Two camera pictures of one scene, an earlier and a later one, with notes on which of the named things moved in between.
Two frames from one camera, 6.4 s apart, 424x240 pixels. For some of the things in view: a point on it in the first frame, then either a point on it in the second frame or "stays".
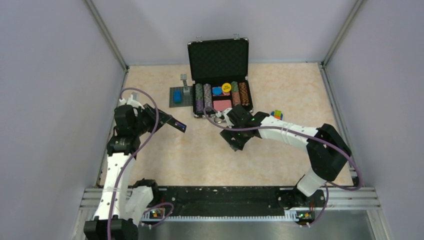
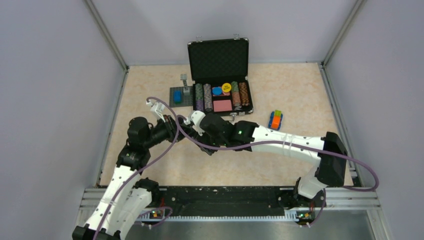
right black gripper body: (240, 136) -> (218, 141)
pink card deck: (220, 105) stays
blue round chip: (217, 91) stays
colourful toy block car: (277, 114) stays
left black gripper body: (142, 123) -> (164, 130)
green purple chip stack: (199, 98) stays
